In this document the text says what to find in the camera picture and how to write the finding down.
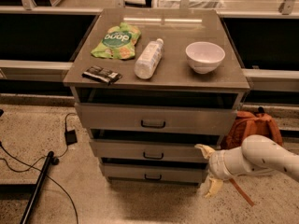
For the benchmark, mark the black power adapter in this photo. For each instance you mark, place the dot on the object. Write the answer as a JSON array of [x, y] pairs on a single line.
[[70, 137]]

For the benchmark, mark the orange backpack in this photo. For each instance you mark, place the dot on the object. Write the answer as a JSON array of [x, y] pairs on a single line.
[[247, 124]]

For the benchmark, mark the black snack bar wrapper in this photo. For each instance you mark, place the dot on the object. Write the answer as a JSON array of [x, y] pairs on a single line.
[[101, 74]]

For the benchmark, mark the black metal pole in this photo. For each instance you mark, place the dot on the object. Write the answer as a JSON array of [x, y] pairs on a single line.
[[37, 188]]

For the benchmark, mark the grey top drawer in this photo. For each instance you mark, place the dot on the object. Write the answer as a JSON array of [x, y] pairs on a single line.
[[157, 119]]

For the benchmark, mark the green snack bag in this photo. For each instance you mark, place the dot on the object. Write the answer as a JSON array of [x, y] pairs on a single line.
[[118, 43]]

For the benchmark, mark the clear plastic water bottle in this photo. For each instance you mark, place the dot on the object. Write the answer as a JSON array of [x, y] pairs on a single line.
[[148, 61]]

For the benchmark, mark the grey drawer cabinet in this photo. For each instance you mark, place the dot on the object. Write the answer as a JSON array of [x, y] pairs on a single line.
[[174, 83]]

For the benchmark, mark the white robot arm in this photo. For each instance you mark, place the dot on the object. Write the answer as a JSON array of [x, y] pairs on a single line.
[[257, 155]]

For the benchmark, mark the white bowl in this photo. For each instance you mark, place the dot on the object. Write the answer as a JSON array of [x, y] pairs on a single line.
[[204, 57]]

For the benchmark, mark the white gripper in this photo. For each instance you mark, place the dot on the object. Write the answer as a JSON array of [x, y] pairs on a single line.
[[217, 165]]

